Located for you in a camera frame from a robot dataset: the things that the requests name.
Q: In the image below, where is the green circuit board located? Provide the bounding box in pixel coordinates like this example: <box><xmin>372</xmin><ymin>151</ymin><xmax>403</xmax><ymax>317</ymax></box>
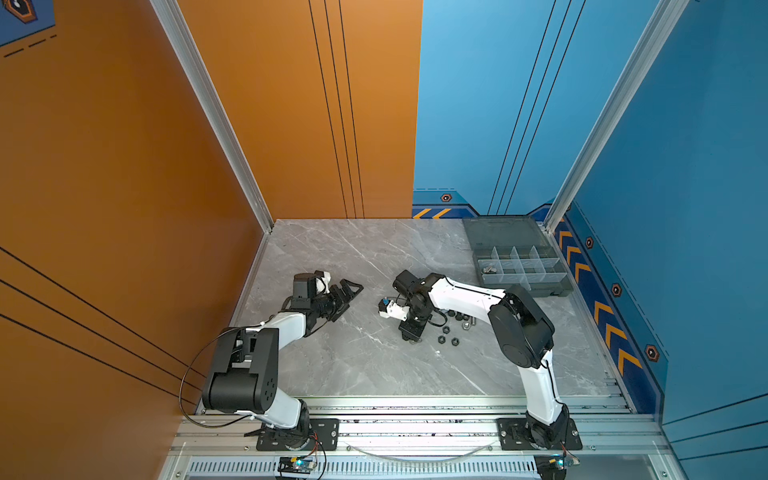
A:
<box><xmin>534</xmin><ymin>455</ymin><xmax>581</xmax><ymax>480</ymax></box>
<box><xmin>277</xmin><ymin>457</ymin><xmax>317</xmax><ymax>477</ymax></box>

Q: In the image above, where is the grey compartment organizer box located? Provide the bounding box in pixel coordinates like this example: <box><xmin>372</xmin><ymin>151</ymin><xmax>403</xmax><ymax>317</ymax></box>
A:
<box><xmin>462</xmin><ymin>216</ymin><xmax>573</xmax><ymax>297</ymax></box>

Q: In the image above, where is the right green circuit board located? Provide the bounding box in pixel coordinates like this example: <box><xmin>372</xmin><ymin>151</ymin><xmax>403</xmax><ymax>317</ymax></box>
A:
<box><xmin>534</xmin><ymin>455</ymin><xmax>581</xmax><ymax>480</ymax></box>

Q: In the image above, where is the left green circuit board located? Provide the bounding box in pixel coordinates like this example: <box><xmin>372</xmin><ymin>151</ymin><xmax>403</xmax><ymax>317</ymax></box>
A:
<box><xmin>277</xmin><ymin>457</ymin><xmax>317</xmax><ymax>477</ymax></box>

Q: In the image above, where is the aluminium right corner post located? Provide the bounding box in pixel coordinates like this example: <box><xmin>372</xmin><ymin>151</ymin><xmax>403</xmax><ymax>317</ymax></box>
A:
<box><xmin>542</xmin><ymin>0</ymin><xmax>689</xmax><ymax>234</ymax></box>

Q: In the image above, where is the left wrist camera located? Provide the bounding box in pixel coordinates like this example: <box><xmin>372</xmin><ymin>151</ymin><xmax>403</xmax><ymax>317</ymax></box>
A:
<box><xmin>314</xmin><ymin>270</ymin><xmax>331</xmax><ymax>295</ymax></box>

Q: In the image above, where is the silver hex bolt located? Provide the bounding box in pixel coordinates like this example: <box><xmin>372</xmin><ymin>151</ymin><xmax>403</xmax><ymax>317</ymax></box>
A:
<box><xmin>462</xmin><ymin>317</ymin><xmax>476</xmax><ymax>331</ymax></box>

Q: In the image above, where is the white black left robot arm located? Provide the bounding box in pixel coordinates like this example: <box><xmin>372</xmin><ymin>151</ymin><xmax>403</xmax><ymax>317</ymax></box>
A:
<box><xmin>202</xmin><ymin>271</ymin><xmax>364</xmax><ymax>450</ymax></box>

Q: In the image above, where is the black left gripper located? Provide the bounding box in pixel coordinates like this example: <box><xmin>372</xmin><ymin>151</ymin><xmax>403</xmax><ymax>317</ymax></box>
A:
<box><xmin>310</xmin><ymin>280</ymin><xmax>361</xmax><ymax>321</ymax></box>

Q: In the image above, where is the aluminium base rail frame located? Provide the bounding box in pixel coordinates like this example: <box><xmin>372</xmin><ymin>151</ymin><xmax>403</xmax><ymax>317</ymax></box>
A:
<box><xmin>159</xmin><ymin>390</ymin><xmax>686</xmax><ymax>479</ymax></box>

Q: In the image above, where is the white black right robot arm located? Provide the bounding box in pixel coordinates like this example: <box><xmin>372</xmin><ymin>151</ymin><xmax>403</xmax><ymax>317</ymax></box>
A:
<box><xmin>379</xmin><ymin>270</ymin><xmax>570</xmax><ymax>449</ymax></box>

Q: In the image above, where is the aluminium corner post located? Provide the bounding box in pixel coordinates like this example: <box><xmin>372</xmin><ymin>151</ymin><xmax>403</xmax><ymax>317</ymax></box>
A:
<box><xmin>150</xmin><ymin>0</ymin><xmax>274</xmax><ymax>235</ymax></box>
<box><xmin>542</xmin><ymin>0</ymin><xmax>689</xmax><ymax>234</ymax></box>

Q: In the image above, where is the aluminium left corner post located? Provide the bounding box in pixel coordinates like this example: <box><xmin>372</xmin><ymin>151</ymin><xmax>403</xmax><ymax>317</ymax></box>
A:
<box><xmin>150</xmin><ymin>0</ymin><xmax>274</xmax><ymax>235</ymax></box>

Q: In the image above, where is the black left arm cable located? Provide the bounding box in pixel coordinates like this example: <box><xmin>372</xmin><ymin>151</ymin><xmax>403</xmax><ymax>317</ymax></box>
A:
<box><xmin>178</xmin><ymin>323</ymin><xmax>277</xmax><ymax>430</ymax></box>

